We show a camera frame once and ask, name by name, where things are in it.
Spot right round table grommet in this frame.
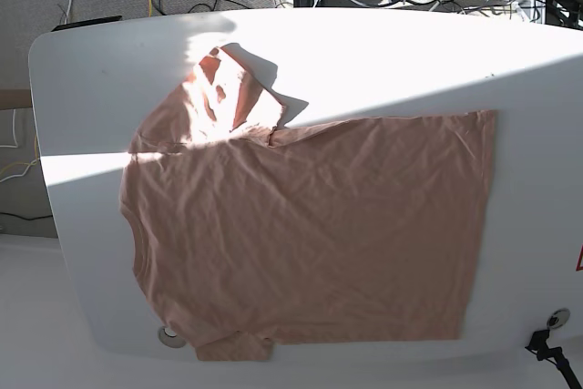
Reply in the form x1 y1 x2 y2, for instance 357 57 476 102
547 308 570 330

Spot red warning sticker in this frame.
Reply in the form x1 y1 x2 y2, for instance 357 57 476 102
576 247 583 271

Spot salmon pink T-shirt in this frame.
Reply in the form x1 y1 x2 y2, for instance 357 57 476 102
119 47 496 362

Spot round metal table grommet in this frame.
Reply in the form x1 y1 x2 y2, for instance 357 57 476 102
157 326 187 349

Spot black clamp with cable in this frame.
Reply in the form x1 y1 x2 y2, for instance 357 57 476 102
525 329 582 389

